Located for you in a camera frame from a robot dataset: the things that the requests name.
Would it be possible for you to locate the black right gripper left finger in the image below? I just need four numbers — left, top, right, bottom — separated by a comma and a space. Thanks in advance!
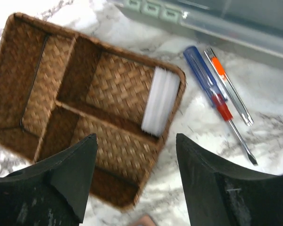
0, 134, 98, 226

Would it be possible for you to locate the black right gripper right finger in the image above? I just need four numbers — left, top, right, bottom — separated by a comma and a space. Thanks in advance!
176, 134, 283, 226

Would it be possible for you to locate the stack of white cards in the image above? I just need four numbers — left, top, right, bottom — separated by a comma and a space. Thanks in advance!
141, 67, 180, 137

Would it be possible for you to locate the brown woven divided basket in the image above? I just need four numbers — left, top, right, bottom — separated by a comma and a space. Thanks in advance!
0, 13, 185, 211

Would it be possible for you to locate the orange clear small screwdriver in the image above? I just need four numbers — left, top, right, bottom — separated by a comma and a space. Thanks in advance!
204, 48, 254, 126

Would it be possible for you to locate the clear lidded green toolbox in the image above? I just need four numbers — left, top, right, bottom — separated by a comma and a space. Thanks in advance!
113, 0, 283, 69

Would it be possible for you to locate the blue red handled screwdriver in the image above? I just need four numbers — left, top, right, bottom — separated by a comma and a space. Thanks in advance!
183, 46, 258, 165

